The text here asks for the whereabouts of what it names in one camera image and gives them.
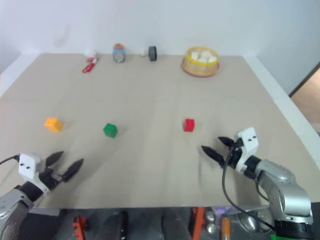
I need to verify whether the brown wooden door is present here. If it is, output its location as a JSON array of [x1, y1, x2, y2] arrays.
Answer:
[[288, 60, 320, 139]]

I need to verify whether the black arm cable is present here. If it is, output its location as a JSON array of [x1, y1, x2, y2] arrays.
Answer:
[[0, 155, 21, 165], [222, 146, 276, 231]]

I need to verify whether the beige table mat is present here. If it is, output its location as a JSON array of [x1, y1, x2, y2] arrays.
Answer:
[[0, 52, 272, 209]]

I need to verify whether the orange metal frame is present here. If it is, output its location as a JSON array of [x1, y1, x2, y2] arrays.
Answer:
[[71, 214, 91, 240], [191, 206, 205, 240]]

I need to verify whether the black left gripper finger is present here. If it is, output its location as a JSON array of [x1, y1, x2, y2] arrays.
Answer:
[[45, 150, 65, 169], [61, 158, 85, 183]]

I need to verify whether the white round object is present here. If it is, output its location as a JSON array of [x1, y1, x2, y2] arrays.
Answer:
[[83, 48, 97, 60]]

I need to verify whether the purple object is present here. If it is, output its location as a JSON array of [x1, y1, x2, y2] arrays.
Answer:
[[213, 206, 231, 216]]

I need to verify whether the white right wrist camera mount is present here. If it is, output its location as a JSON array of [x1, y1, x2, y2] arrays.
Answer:
[[233, 127, 259, 174]]

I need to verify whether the red plastic clip tool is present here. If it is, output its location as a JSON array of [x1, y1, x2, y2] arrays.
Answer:
[[82, 57, 100, 74]]

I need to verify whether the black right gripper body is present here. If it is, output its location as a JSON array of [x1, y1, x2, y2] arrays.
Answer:
[[224, 138, 245, 169]]

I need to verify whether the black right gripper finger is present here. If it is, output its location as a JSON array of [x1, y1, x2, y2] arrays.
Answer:
[[201, 145, 226, 167], [217, 136, 236, 148]]

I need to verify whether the orange cube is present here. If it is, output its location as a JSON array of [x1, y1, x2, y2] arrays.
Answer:
[[44, 117, 64, 133]]

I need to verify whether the green cube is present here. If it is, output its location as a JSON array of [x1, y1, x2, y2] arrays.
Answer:
[[102, 122, 119, 139]]

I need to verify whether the colourful printed can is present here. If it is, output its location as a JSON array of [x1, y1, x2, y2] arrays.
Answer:
[[111, 43, 127, 64]]

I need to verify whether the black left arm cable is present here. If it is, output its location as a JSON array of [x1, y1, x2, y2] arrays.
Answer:
[[0, 155, 21, 165]]

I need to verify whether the red cube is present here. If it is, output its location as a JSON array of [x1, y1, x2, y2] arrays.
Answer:
[[183, 118, 196, 133]]

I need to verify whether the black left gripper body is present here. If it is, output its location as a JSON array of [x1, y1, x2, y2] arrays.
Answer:
[[37, 165, 64, 192]]

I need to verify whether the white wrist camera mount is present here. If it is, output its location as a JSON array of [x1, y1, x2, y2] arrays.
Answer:
[[18, 152, 50, 194], [233, 127, 259, 174]]

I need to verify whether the pink plate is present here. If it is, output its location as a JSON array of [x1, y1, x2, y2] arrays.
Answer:
[[180, 58, 221, 78]]

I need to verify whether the yellow round basket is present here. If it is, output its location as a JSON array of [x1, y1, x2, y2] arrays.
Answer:
[[184, 46, 220, 74]]

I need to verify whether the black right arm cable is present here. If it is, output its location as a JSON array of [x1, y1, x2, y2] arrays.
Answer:
[[222, 146, 276, 231]]

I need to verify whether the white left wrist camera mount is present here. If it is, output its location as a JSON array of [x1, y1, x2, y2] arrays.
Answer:
[[18, 152, 50, 194]]

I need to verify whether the orange cylinder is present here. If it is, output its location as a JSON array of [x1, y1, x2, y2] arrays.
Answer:
[[220, 217, 231, 240]]

